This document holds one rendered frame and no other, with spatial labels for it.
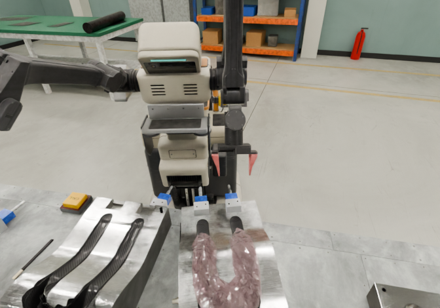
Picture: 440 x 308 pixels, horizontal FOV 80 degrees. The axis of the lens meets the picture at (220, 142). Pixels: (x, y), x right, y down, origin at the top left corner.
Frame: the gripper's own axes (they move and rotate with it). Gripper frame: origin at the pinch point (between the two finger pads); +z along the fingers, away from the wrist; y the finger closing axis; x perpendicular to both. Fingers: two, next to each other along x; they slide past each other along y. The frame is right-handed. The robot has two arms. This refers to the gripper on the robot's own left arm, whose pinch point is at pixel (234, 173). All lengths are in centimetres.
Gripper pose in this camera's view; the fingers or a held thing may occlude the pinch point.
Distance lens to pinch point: 84.0
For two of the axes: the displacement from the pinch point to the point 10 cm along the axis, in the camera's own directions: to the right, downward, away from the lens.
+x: 0.0, -1.3, 9.9
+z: 0.2, 9.9, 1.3
